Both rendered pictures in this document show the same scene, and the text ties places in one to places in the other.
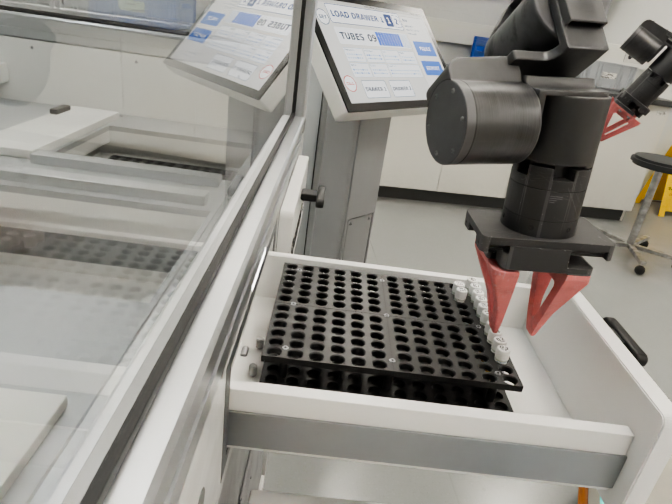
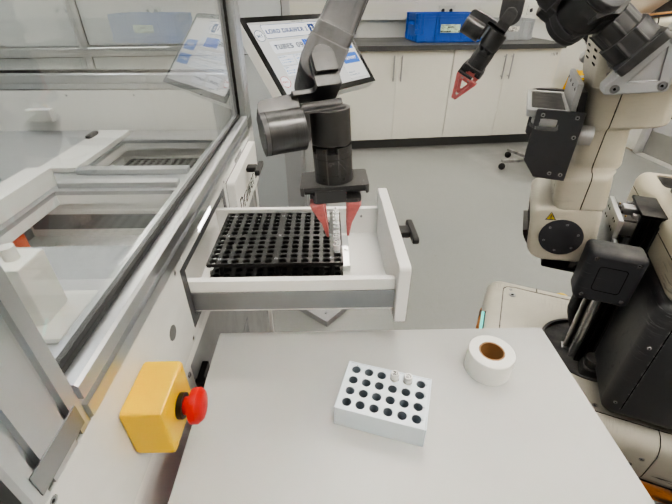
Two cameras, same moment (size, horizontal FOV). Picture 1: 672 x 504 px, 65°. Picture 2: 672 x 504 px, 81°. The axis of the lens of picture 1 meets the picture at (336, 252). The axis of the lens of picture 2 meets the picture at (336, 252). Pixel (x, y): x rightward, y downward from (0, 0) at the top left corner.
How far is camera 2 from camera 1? 25 cm
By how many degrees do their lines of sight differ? 9
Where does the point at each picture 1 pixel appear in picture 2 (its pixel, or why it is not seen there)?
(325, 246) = (296, 194)
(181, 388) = (138, 278)
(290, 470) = not seen: hidden behind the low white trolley
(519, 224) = (319, 179)
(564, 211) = (337, 170)
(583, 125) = (332, 126)
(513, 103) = (290, 121)
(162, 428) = (128, 293)
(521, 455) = (341, 296)
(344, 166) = not seen: hidden behind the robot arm
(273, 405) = (212, 287)
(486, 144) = (280, 144)
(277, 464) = not seen: hidden behind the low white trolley
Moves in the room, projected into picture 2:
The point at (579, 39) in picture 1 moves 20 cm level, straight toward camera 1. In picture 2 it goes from (324, 80) to (240, 118)
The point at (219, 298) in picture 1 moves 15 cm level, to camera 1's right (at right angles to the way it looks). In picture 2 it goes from (163, 238) to (275, 239)
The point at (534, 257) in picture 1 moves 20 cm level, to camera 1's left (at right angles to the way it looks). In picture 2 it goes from (328, 196) to (192, 195)
